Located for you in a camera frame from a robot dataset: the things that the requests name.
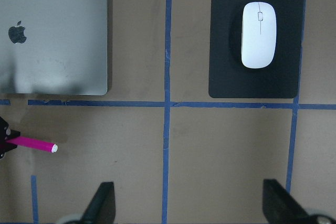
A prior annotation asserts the black mousepad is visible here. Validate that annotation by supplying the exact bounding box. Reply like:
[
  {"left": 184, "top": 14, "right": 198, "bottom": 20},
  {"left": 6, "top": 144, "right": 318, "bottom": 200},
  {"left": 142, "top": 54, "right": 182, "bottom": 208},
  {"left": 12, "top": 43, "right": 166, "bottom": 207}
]
[{"left": 208, "top": 0, "right": 304, "bottom": 99}]

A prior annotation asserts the white computer mouse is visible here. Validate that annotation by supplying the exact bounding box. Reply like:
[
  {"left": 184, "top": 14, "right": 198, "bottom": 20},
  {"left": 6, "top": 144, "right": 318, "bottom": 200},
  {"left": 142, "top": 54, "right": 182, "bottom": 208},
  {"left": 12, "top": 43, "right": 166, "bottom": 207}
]
[{"left": 241, "top": 2, "right": 277, "bottom": 69}]

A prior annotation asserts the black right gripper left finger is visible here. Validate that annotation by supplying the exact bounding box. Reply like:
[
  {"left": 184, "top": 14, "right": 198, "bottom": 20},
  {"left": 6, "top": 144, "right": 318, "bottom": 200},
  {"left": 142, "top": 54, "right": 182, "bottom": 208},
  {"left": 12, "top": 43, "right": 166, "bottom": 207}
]
[{"left": 79, "top": 182, "right": 116, "bottom": 223}]

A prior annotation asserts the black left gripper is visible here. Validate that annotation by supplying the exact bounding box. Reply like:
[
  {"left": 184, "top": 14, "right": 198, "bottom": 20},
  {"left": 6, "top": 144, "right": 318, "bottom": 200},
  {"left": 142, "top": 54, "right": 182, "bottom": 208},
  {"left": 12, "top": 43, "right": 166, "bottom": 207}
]
[{"left": 1, "top": 118, "right": 20, "bottom": 159}]

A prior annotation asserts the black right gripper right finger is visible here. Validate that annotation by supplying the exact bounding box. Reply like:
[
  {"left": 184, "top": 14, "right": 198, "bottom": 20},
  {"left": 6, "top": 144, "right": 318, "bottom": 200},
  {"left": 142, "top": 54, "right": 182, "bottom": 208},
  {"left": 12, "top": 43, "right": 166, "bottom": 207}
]
[{"left": 262, "top": 179, "right": 310, "bottom": 223}]

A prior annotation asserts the pink pen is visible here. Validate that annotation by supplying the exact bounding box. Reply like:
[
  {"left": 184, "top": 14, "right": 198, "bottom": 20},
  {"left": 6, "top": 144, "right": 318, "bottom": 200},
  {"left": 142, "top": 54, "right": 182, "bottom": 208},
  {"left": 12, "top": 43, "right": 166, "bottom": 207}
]
[{"left": 6, "top": 136, "right": 58, "bottom": 153}]

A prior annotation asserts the silver laptop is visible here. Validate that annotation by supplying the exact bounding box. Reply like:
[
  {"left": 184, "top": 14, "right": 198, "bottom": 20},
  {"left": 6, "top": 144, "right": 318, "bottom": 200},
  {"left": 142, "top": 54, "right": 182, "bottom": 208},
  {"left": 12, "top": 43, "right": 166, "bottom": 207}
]
[{"left": 1, "top": 0, "right": 108, "bottom": 95}]

